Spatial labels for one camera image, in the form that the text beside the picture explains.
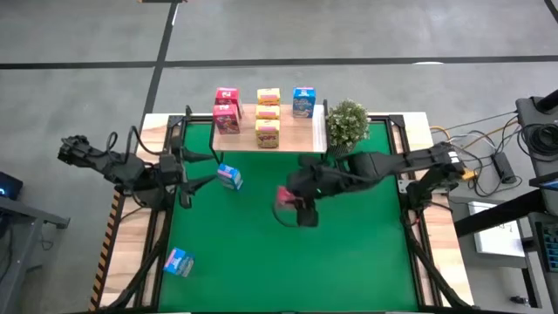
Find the black device blue light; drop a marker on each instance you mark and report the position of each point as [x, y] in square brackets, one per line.
[8, 185]

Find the blue Rice Krispies cereal box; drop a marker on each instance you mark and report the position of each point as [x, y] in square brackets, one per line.
[229, 176]
[304, 102]
[178, 262]

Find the black keyboard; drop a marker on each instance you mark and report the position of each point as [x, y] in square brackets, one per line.
[550, 244]

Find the wooden shelf black legs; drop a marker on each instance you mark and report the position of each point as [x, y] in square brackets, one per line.
[301, 139]

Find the red Froot Loops cereal box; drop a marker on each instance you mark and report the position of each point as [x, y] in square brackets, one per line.
[226, 93]
[226, 118]
[283, 197]

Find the yellow power plug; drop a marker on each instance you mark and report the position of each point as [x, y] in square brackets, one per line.
[470, 175]

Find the grey equipment stand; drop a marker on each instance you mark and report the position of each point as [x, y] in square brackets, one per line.
[527, 109]

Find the yellow black hazard tape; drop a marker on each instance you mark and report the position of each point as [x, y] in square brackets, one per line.
[104, 253]

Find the yellow Corn Pops cereal box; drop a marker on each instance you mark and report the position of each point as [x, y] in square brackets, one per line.
[267, 112]
[268, 96]
[267, 133]

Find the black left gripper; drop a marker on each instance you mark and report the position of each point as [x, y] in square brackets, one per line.
[170, 168]

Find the potted plant ribbed pot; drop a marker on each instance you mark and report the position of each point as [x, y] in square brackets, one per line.
[349, 124]

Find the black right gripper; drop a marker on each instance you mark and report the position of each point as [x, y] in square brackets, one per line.
[311, 185]

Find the small black floor clamp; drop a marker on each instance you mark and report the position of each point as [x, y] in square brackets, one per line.
[519, 300]

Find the white board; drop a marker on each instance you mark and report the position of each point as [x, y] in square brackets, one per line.
[497, 235]

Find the grey metal desk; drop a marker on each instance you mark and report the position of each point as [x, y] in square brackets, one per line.
[26, 227]

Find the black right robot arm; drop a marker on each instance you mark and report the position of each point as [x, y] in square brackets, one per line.
[392, 161]

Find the black power brick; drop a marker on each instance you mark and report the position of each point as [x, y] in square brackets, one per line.
[503, 167]

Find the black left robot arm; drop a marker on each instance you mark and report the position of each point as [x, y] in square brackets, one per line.
[117, 168]

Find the black metal table frame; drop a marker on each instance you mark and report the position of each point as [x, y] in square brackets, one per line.
[174, 120]

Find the black beam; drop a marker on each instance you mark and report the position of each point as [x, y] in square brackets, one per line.
[501, 213]

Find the green table mat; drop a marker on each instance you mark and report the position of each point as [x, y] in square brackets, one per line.
[283, 270]

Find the laptop with blue screen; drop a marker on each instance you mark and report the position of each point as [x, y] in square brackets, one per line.
[547, 183]

